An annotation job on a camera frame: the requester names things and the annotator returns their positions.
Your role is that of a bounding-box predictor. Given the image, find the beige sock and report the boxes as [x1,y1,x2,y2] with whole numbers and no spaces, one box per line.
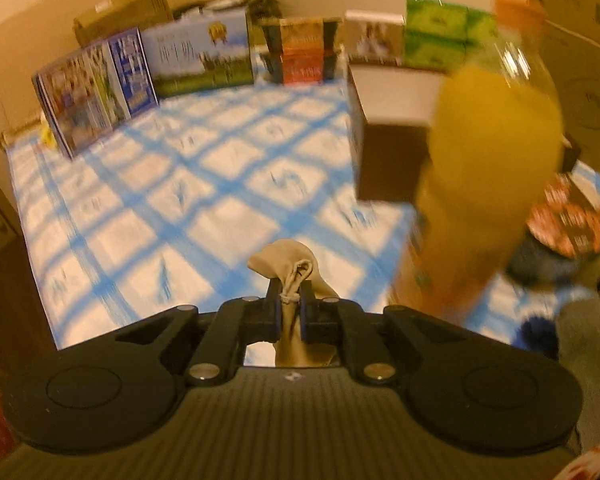
[248,238,339,367]

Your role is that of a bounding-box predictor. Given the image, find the grey blue fuzzy sock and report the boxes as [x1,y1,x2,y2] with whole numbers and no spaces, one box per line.
[513,292,600,452]

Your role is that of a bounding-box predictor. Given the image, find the blue white checked bedsheet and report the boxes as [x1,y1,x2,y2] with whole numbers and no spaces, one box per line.
[4,79,600,376]

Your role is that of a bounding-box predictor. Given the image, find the instant noodle bowl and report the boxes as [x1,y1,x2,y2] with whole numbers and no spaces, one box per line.
[506,174,600,286]

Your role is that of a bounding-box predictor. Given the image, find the brown open shoe box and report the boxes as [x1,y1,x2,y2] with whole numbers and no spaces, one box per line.
[348,65,580,212]

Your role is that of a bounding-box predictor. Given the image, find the orange juice bottle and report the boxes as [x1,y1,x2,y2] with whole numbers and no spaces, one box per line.
[389,0,564,324]

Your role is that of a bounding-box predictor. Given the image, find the blue milk carton box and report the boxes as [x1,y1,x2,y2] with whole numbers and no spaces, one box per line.
[32,28,158,159]

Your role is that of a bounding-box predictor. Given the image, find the blue green milk box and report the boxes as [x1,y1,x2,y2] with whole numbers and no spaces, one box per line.
[142,8,254,100]

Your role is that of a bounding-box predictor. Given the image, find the white photo box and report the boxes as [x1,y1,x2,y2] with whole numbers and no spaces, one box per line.
[342,10,405,66]

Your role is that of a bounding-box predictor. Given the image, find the stacked red noodle bowls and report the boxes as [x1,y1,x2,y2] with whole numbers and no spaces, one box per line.
[260,18,341,86]

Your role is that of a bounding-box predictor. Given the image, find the green tissue pack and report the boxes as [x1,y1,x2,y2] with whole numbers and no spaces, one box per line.
[403,0,498,73]

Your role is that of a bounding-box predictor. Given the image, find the small brown cardboard box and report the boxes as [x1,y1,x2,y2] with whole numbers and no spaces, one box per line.
[73,0,173,48]

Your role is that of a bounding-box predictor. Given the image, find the large cardboard box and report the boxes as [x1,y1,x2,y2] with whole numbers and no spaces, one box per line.
[538,0,600,172]

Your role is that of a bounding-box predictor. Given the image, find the black cables bundle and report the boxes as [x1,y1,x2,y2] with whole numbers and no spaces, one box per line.
[174,0,284,28]

